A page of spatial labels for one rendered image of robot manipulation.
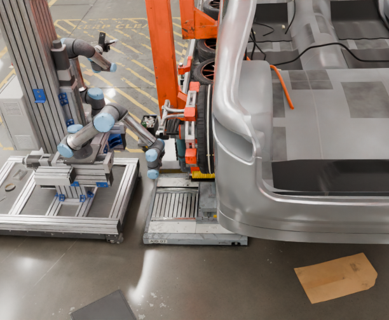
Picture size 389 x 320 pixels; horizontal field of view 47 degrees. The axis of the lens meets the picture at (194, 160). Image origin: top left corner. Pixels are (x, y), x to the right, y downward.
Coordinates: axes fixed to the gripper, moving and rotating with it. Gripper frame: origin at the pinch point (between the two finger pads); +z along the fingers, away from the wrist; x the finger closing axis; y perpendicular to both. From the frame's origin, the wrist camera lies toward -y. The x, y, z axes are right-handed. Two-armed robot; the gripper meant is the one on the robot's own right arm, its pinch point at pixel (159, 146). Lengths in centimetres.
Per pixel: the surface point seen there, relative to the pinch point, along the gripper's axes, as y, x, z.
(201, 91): 35, -31, 18
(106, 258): -83, 47, -37
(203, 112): 29.2, -33.5, -1.4
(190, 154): 5.5, -24.0, -17.0
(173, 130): 16.0, -12.1, -3.2
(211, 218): -67, -36, -8
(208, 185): -61, -32, 24
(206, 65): -33, -23, 189
